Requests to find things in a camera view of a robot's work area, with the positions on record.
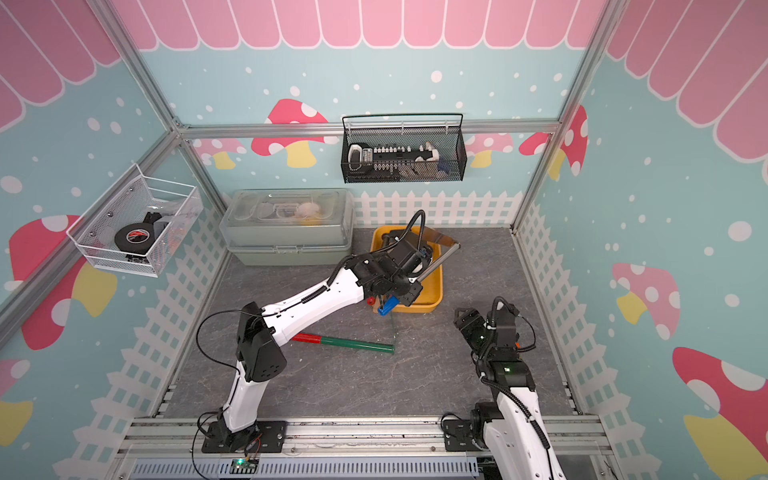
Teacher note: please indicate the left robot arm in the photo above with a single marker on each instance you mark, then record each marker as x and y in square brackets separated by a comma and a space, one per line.
[261, 333]

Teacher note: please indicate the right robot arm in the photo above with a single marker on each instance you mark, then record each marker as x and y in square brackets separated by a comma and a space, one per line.
[510, 427]

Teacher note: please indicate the black tape roll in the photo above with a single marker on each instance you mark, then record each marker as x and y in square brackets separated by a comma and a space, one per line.
[135, 239]

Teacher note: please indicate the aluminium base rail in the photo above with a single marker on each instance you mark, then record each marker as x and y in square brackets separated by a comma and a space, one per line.
[408, 447]

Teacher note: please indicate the translucent green storage box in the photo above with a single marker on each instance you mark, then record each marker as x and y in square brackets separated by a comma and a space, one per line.
[293, 227]

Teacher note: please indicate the green circuit board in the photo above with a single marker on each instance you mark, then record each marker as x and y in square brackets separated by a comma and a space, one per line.
[244, 466]

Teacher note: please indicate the white socket bit set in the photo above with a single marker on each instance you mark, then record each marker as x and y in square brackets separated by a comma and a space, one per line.
[368, 162]

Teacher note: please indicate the yellow plastic storage tray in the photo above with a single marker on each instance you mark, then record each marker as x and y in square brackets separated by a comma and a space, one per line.
[433, 286]

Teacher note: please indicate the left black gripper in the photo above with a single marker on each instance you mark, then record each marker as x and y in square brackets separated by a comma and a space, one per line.
[414, 289]

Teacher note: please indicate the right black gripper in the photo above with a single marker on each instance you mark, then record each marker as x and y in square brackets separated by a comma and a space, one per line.
[469, 323]

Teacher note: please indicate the black wire mesh basket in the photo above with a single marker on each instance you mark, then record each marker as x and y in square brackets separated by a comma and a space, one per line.
[443, 131]

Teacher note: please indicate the white wire wall basket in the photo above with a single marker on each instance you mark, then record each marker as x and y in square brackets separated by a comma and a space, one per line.
[170, 206]

